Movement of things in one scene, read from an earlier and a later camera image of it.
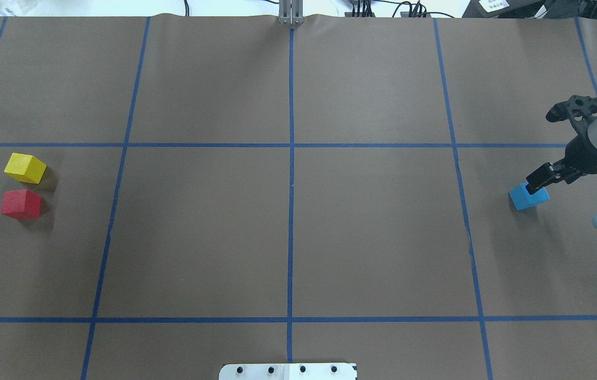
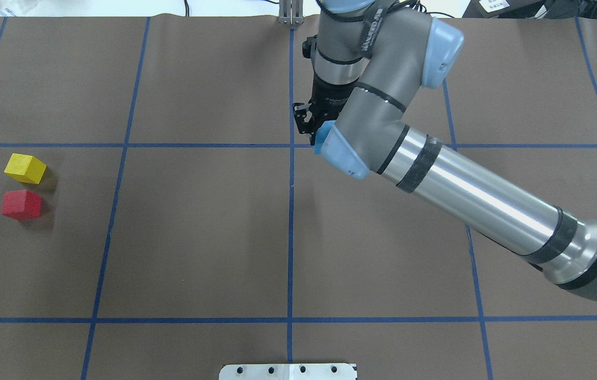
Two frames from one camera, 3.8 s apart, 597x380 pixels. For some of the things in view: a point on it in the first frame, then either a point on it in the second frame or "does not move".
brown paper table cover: [147, 198] does not move
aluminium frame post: [291, 11] does not move
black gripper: [579, 109] → [301, 110]
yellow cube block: [25, 168] does not move
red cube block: [20, 204] does not move
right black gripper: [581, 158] → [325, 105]
